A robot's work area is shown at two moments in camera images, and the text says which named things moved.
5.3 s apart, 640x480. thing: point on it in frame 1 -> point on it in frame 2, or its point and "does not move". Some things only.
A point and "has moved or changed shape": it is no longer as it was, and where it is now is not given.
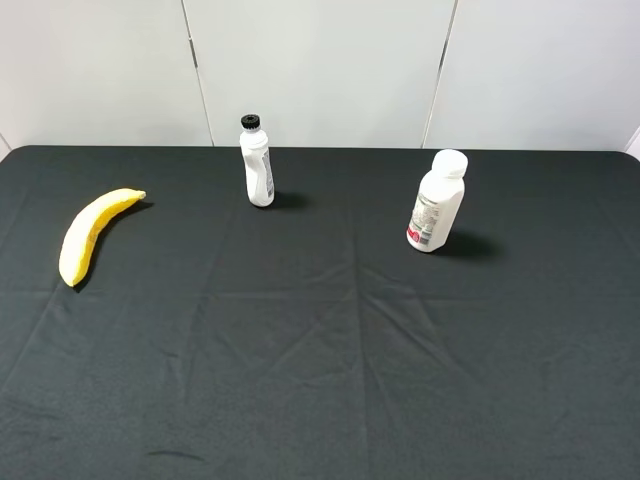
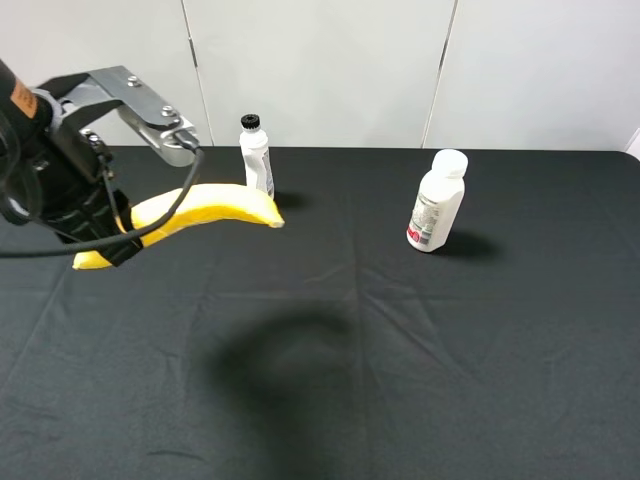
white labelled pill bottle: x=438 y=200 does not move
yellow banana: x=79 y=240 has moved or changed shape
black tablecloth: x=211 y=338 does not move
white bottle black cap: x=260 y=180 does not move
